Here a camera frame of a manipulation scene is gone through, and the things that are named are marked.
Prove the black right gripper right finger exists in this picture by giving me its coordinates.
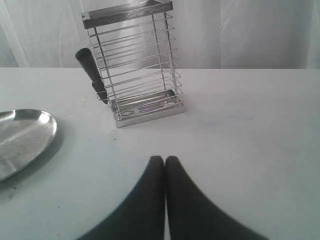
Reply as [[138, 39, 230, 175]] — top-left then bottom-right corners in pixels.
[[165, 155, 267, 240]]

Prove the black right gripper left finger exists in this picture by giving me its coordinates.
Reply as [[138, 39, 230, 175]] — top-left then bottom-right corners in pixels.
[[79, 156, 166, 240]]

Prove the black handled knife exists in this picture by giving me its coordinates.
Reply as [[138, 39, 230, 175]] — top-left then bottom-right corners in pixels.
[[75, 48, 109, 105]]

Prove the round steel plate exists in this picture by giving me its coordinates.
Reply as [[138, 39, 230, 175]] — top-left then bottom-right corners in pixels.
[[0, 109, 58, 182]]

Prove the white backdrop curtain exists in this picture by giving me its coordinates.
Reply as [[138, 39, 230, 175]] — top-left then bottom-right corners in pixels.
[[0, 0, 320, 69]]

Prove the wire metal utensil basket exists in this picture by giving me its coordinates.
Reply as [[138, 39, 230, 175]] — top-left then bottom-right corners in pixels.
[[81, 0, 186, 128]]

